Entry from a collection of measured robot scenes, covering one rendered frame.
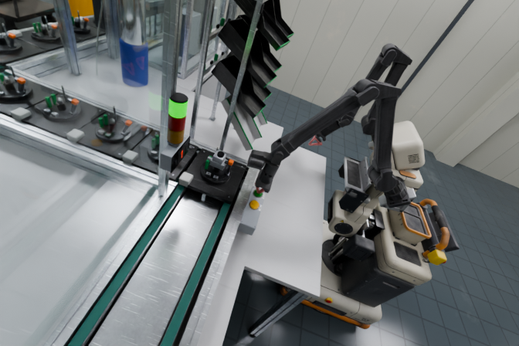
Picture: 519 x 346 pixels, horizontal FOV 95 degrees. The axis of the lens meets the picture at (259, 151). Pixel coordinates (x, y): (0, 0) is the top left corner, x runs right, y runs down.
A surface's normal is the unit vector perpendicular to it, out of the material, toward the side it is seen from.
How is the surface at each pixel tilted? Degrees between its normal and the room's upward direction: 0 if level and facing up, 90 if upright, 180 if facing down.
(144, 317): 0
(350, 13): 90
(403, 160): 90
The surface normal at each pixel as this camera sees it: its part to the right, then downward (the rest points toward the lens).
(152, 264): 0.29, -0.71
